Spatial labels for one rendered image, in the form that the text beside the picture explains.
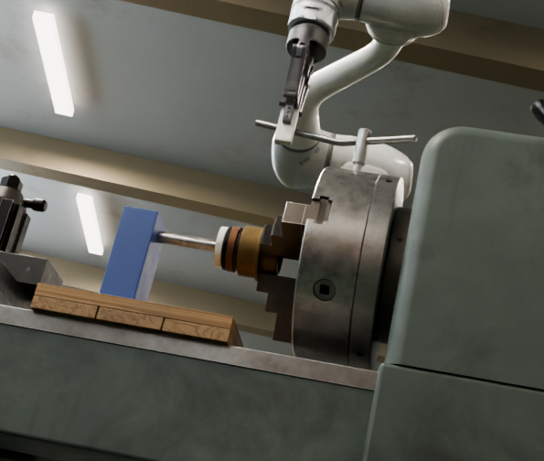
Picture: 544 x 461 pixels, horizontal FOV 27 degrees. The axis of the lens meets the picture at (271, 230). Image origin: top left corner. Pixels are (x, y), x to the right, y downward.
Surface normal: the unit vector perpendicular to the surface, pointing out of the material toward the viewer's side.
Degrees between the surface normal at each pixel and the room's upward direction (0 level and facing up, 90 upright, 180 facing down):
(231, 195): 90
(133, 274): 90
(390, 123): 180
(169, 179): 90
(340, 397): 90
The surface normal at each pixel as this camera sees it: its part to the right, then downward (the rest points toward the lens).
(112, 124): -0.21, 0.90
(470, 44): 0.06, -0.38
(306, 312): -0.22, 0.42
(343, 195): 0.00, -0.72
